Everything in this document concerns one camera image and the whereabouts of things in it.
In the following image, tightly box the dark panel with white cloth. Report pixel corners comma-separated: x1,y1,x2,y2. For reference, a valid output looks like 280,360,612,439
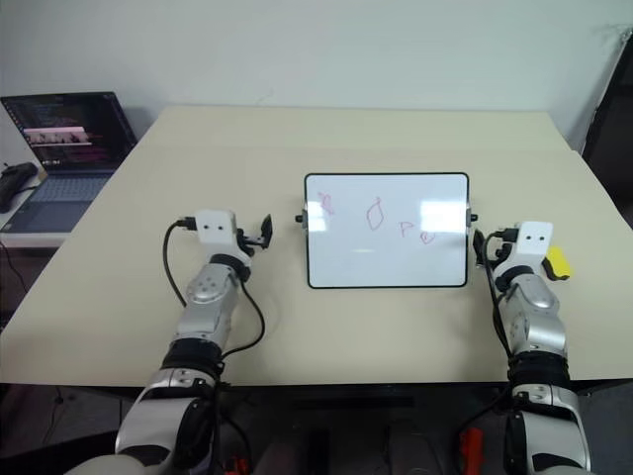
572,23,633,212

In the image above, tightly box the yellow and black eraser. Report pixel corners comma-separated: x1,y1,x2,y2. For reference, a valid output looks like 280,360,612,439
543,244,572,282

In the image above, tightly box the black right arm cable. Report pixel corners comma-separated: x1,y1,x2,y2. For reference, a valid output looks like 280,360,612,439
483,227,519,358

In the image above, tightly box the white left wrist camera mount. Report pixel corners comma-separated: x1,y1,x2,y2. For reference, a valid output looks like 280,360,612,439
193,209,241,258

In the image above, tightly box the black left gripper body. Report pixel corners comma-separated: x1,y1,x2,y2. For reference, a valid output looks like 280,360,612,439
234,228,264,257

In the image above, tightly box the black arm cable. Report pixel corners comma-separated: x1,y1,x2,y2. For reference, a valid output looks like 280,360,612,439
483,227,519,358
163,216,267,378

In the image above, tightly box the open grey laptop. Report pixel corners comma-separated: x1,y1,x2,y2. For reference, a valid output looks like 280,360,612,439
0,90,139,235

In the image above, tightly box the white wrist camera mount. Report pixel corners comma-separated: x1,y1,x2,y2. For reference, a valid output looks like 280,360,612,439
193,209,241,258
507,221,554,271

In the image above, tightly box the red clamp handle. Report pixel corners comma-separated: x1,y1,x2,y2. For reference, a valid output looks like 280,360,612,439
458,427,485,465

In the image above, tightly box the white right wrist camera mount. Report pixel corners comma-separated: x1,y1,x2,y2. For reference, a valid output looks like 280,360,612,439
507,221,554,271

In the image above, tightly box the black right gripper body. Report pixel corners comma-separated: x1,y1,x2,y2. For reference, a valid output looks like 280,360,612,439
486,228,517,265

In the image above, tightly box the black-framed small whiteboard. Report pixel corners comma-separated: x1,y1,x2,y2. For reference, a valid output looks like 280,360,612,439
294,171,480,290

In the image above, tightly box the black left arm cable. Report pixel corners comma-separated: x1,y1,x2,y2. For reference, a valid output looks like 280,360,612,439
163,216,267,378

